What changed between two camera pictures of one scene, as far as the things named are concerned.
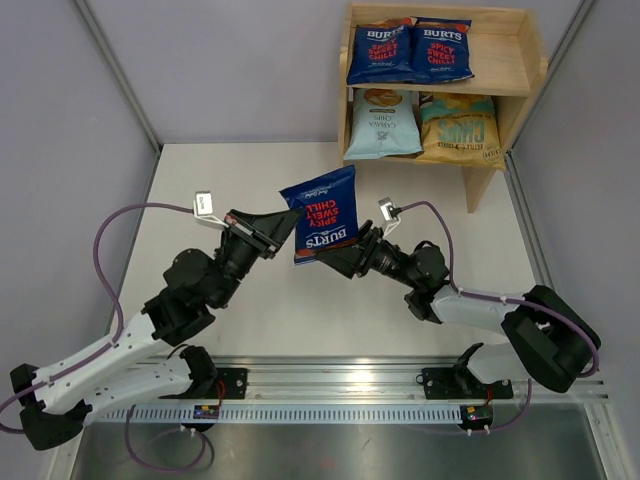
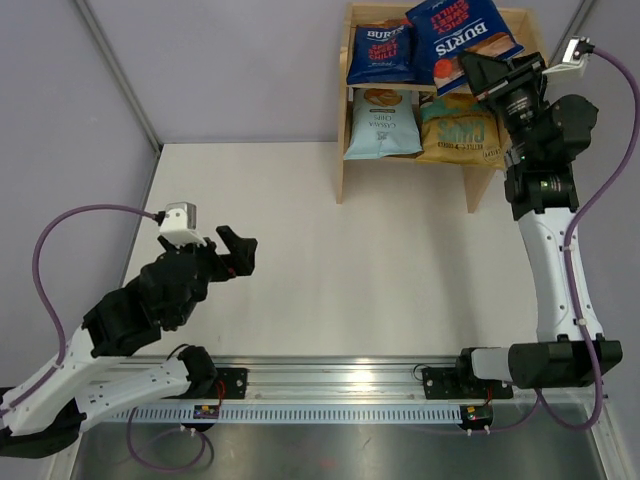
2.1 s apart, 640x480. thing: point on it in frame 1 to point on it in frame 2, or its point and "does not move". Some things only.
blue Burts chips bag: [382, 53] does not move
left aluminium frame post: [97, 33] does not move
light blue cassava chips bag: [385, 122] does not move
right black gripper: [358, 258] to [494, 80]
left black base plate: [235, 384] does not move
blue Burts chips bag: [330, 212] to [443, 32]
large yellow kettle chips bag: [460, 128] does not move
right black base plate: [443, 384] does not move
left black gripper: [263, 233] to [242, 252]
